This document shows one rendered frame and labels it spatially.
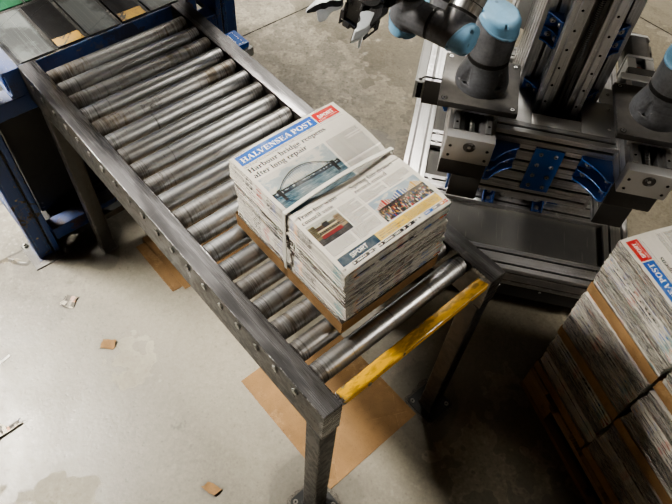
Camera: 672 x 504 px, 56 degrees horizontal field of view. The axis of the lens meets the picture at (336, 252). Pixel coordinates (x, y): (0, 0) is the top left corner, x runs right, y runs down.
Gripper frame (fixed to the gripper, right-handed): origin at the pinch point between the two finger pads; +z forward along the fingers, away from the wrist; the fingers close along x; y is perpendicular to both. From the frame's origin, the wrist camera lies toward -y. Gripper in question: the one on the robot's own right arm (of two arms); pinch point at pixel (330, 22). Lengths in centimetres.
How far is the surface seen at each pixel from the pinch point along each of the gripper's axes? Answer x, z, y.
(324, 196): -19.3, 21.6, 18.3
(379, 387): -48, 4, 118
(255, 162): -2.9, 23.7, 20.6
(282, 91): 22, -17, 47
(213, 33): 55, -23, 52
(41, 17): 98, 6, 58
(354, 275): -35, 31, 18
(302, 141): -6.5, 12.9, 19.8
